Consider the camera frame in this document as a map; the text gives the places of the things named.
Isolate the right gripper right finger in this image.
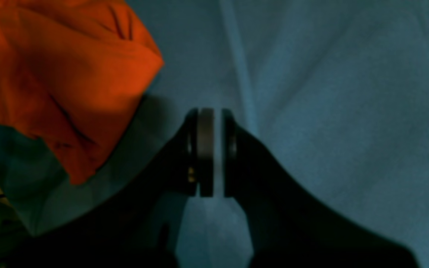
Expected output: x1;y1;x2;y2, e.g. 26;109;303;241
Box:
222;109;418;268

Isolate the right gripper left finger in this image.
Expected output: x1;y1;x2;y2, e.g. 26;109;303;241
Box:
10;108;215;268

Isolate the orange t-shirt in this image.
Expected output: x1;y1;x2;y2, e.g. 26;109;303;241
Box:
0;0;163;185

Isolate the blue table cloth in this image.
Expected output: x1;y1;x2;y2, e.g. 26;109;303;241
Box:
0;0;429;268

